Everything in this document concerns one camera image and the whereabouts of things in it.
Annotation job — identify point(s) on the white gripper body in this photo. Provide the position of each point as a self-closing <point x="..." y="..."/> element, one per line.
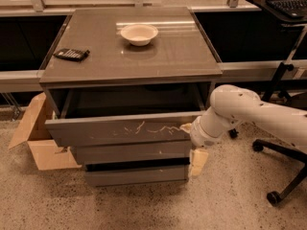
<point x="200" y="135"/>

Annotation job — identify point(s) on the grey top drawer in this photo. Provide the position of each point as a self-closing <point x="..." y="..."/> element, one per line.
<point x="126" y="114"/>

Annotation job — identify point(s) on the grey drawer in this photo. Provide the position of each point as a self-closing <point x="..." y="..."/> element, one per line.
<point x="131" y="152"/>
<point x="126" y="114"/>
<point x="137" y="176"/>

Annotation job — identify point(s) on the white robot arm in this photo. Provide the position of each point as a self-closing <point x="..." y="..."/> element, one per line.
<point x="230" y="106"/>

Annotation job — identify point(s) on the grey drawer cabinet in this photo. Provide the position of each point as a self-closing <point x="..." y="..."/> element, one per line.
<point x="179" y="53"/>

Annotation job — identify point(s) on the grey bottom drawer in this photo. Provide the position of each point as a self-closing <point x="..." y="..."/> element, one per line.
<point x="137" y="176"/>

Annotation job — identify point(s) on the grey middle drawer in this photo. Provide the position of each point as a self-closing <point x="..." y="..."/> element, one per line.
<point x="131" y="152"/>

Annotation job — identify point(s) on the black office chair base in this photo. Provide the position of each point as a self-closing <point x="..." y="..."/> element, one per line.
<point x="288" y="167"/>

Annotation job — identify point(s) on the white paper bowl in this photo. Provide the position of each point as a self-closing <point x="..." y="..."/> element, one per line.
<point x="139" y="34"/>

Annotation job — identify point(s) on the black calculator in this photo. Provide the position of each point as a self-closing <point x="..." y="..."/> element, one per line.
<point x="71" y="54"/>

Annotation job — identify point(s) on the brown cardboard box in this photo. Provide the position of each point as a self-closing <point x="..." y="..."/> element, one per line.
<point x="33" y="132"/>

